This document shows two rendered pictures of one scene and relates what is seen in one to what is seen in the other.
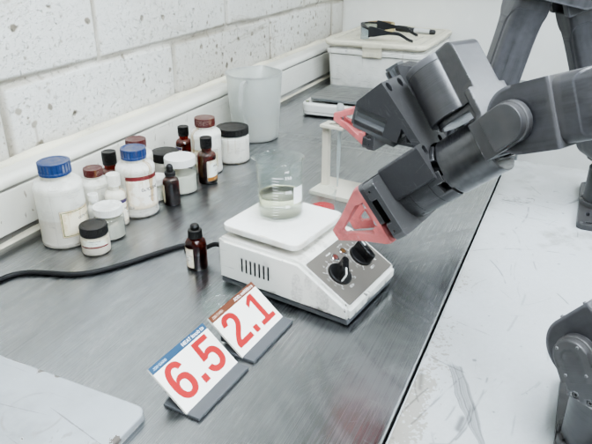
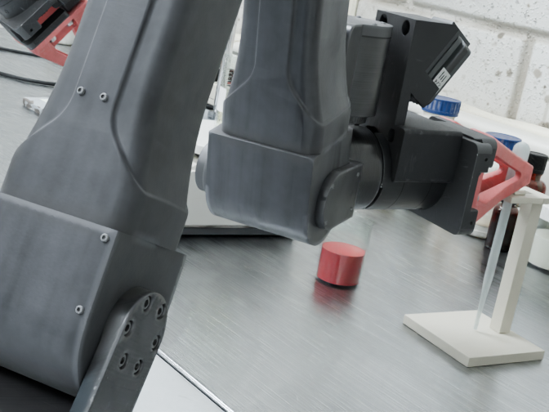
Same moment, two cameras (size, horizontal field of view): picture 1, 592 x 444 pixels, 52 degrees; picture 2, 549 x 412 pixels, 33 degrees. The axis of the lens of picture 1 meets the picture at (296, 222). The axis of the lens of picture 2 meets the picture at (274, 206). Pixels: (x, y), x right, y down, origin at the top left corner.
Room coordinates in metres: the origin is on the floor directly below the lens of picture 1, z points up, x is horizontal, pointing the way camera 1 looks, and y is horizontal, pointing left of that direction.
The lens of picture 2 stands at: (1.17, -0.79, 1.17)
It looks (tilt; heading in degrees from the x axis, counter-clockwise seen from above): 15 degrees down; 115
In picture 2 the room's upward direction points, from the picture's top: 10 degrees clockwise
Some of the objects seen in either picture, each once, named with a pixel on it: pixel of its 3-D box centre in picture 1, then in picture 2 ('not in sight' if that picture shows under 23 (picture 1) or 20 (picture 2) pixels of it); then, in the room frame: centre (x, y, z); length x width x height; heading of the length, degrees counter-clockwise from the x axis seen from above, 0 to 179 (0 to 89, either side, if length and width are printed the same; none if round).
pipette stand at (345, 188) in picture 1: (339, 158); (490, 266); (1.03, -0.08, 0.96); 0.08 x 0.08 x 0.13; 58
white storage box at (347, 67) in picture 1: (389, 57); not in sight; (1.95, -0.30, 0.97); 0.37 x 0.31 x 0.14; 155
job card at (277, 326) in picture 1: (251, 320); not in sight; (0.59, 0.05, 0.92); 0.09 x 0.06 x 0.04; 151
